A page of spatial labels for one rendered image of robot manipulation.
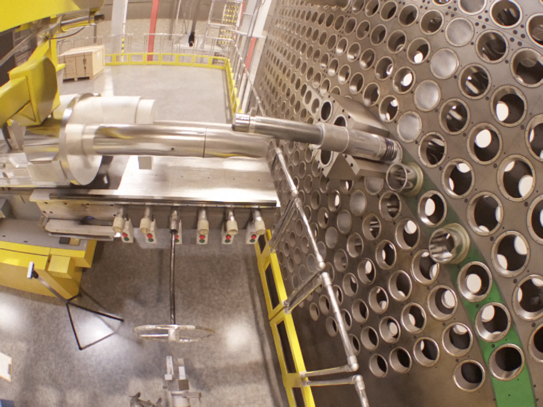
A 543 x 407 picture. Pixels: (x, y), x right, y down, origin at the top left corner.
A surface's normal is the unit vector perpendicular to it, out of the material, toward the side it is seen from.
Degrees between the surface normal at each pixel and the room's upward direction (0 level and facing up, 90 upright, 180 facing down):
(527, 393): 90
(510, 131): 90
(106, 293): 0
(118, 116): 59
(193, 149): 86
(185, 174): 0
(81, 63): 90
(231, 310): 0
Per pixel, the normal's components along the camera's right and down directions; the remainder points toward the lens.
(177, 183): 0.26, -0.67
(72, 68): 0.20, 0.74
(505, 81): -0.94, -0.03
